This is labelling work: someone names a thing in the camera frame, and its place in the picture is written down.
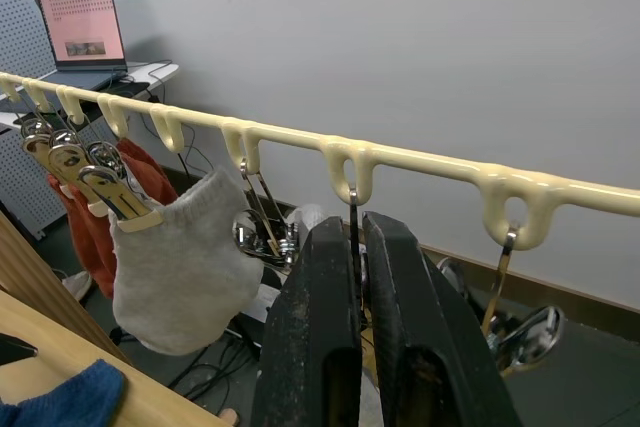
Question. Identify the open laptop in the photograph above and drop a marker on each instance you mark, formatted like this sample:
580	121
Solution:
82	27

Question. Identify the grey perforated panel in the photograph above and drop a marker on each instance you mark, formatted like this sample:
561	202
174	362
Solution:
17	22

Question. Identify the black object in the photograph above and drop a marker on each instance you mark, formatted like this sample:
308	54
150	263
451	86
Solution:
15	349

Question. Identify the blue sock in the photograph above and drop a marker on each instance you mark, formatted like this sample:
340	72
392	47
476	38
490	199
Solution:
75	397

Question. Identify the white side desk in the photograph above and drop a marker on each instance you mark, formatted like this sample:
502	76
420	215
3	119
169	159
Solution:
150	74

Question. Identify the red sock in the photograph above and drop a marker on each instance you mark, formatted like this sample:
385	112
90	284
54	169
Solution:
90	242

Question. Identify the cream clip hanger bar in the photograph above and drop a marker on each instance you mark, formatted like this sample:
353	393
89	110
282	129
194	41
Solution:
430	159

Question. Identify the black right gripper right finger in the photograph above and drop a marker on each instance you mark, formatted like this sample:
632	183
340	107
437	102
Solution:
430	337

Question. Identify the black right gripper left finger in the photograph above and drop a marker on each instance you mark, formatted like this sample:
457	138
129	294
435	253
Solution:
305	327

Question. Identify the metal hanger clip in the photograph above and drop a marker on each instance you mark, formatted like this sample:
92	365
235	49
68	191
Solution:
354	232
32	128
104	153
250	238
120	199
532	337
60	159

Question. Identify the grey sock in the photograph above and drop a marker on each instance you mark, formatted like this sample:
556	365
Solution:
185	272

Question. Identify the white shoe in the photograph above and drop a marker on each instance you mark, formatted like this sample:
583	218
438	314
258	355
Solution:
77	284

